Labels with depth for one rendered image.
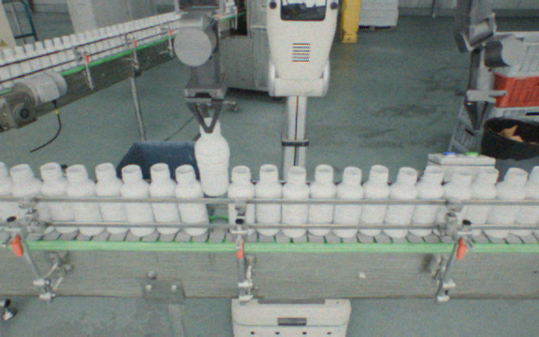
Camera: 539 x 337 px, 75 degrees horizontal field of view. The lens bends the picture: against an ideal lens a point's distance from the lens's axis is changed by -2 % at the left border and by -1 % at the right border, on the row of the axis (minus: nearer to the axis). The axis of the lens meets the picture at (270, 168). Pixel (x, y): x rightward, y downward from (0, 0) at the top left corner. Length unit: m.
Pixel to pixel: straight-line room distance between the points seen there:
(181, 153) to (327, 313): 0.91
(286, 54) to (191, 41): 0.70
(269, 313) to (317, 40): 1.11
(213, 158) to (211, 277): 0.31
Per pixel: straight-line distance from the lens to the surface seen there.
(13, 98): 2.03
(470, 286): 1.04
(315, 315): 1.65
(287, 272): 0.87
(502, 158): 2.64
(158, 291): 0.95
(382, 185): 0.80
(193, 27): 0.57
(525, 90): 3.09
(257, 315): 1.64
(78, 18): 6.81
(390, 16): 10.33
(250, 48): 4.48
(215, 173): 0.74
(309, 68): 1.26
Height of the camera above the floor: 1.55
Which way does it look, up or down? 30 degrees down
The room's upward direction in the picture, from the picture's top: 1 degrees clockwise
